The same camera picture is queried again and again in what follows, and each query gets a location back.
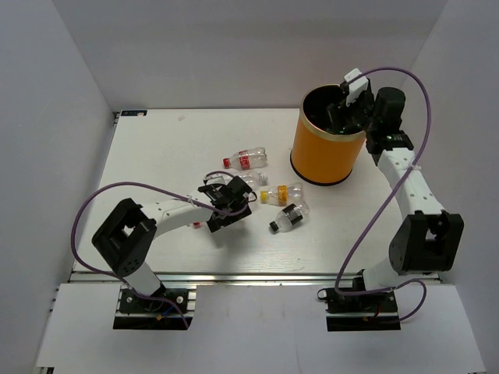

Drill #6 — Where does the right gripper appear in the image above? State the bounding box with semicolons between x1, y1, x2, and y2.
325;88;380;133

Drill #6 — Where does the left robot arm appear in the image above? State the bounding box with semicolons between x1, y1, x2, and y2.
91;176;253;311

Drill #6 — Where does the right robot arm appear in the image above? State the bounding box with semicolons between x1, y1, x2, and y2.
325;83;464;311

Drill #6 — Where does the orange cylindrical bin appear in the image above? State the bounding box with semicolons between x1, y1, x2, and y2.
290;84;366;186

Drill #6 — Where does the large clear unlabelled bottle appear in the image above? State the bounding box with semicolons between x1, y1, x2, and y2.
239;170;268;186

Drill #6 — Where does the small red-label clear bottle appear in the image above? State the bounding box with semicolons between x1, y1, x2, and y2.
222;147;267;171

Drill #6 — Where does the yellow-cap orange-label bottle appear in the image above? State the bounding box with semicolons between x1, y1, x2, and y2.
260;182;303;206

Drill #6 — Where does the black-cap black-label bottle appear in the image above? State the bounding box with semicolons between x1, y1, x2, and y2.
269;201;310;234

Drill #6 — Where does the blue table sticker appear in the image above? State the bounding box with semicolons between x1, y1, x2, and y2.
120;110;147;117

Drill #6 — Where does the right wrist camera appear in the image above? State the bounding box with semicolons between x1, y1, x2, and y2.
339;68;370;108

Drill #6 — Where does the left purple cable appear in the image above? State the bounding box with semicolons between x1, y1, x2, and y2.
69;171;253;327

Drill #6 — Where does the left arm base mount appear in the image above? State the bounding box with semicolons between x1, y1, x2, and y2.
113;288;196;331

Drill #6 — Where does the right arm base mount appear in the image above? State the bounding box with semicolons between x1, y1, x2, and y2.
317;288;401;332

